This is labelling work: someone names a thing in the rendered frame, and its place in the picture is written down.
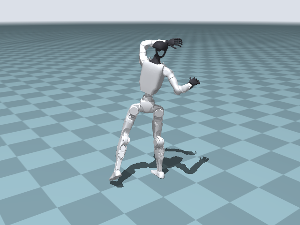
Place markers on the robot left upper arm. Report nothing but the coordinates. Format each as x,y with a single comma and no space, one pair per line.
142,54

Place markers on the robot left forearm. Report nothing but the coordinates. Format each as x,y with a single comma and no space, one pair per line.
150,42

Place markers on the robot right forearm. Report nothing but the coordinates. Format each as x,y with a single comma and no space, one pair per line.
185,87

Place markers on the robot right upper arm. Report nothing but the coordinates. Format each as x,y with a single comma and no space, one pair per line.
172,80

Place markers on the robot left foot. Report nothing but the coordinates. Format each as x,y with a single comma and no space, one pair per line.
115,175

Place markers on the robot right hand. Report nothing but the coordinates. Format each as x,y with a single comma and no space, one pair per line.
193,82

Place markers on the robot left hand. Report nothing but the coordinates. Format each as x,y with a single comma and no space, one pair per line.
173,41

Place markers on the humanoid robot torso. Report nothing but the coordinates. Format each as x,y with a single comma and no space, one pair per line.
151,80

